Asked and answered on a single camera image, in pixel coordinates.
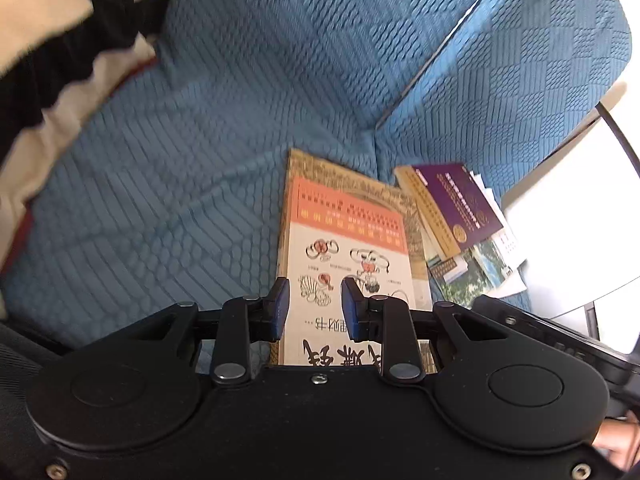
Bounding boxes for white lined paper sheet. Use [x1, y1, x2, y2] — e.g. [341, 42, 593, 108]
[491, 228, 527, 298]

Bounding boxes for building photo postcard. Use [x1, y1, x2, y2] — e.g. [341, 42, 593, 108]
[430, 238, 509, 307]

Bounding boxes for right blue floor chair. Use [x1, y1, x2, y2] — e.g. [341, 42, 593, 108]
[375, 0, 632, 194]

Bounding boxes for left blue floor chair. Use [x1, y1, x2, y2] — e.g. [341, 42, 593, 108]
[1, 0, 477, 348]

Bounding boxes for tan Chinese painting book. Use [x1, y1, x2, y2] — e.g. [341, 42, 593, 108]
[271, 150, 432, 365]

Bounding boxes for orange white cartoon book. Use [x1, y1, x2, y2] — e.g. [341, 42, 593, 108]
[278, 177, 414, 366]

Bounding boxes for dark curved metal bar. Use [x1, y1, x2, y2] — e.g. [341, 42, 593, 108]
[596, 102, 640, 177]

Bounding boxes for purple and gold book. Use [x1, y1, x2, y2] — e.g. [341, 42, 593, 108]
[394, 162, 504, 261]

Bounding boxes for blue floor chair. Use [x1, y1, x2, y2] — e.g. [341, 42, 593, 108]
[1, 0, 477, 348]
[375, 0, 632, 194]

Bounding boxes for person's right hand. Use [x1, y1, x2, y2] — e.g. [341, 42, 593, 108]
[592, 411, 640, 471]

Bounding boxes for striped red black blanket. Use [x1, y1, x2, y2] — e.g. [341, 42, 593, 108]
[0, 0, 187, 321]

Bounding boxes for white text paper sheets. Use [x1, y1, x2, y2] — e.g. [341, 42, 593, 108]
[470, 171, 500, 210]

